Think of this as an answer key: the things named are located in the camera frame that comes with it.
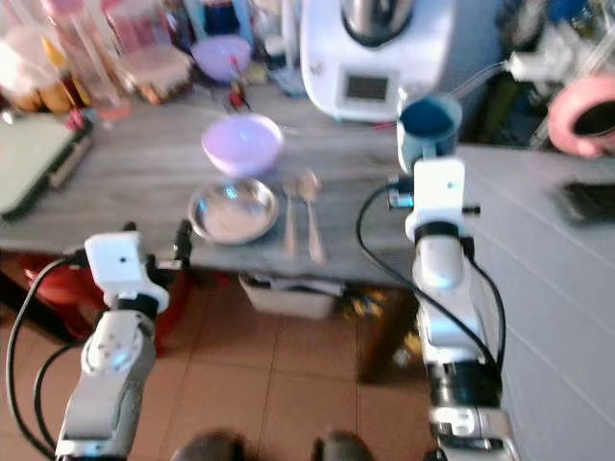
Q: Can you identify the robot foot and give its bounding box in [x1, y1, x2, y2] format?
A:
[172, 431, 248, 461]
[311, 431, 378, 461]

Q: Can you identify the blue mug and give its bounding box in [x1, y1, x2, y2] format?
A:
[396, 93, 464, 176]

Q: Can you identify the white kitchen machine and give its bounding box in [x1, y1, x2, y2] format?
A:
[299, 0, 506, 124]

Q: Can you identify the red container under table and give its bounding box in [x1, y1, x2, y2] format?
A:
[12, 254, 185, 342]

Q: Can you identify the white crumpled cloth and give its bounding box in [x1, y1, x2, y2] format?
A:
[508, 23, 599, 85]

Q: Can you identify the brown sauce bottle yellow cap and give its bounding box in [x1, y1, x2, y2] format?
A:
[41, 36, 93, 112]

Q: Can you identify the clear plastic food container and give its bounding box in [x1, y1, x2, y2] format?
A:
[119, 42, 194, 106]

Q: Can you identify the brown wooden table leg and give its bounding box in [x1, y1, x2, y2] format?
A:
[355, 286, 421, 387]

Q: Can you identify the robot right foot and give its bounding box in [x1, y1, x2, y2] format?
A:
[311, 431, 378, 461]

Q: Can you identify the steel fork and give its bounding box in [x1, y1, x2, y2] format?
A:
[282, 182, 301, 259]

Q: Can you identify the purple plastic bowl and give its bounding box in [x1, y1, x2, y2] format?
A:
[201, 113, 285, 180]

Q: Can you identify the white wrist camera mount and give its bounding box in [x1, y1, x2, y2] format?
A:
[404, 157, 470, 241]
[84, 231, 171, 313]

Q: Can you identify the clear bottle pink cap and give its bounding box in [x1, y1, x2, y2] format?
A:
[48, 0, 123, 109]

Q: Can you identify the white bag of food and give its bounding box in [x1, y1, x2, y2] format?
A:
[0, 24, 61, 112]

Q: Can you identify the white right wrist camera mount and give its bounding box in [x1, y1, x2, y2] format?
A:
[404, 157, 470, 241]

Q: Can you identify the pale green flat tray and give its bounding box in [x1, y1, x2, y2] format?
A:
[0, 112, 98, 219]

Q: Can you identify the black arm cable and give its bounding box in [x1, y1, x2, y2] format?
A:
[355, 182, 508, 374]
[5, 253, 89, 459]

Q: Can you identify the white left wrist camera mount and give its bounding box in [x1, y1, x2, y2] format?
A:
[84, 231, 171, 313]

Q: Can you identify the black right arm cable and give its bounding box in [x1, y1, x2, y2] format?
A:
[355, 182, 508, 374]

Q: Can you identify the pink round pot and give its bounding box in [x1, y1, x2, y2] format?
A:
[547, 74, 615, 160]

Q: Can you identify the small purple bowl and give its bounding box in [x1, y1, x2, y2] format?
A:
[190, 36, 254, 85]

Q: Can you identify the grey plastic bin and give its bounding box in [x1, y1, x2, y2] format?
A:
[238, 273, 339, 322]

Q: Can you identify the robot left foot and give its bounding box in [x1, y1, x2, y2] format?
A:
[172, 431, 248, 461]

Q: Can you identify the steel spoon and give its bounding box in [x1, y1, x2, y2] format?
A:
[297, 169, 330, 266]

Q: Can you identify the round steel plate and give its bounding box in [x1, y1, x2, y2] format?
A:
[187, 178, 281, 246]

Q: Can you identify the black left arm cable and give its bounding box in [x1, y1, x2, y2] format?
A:
[5, 253, 89, 459]

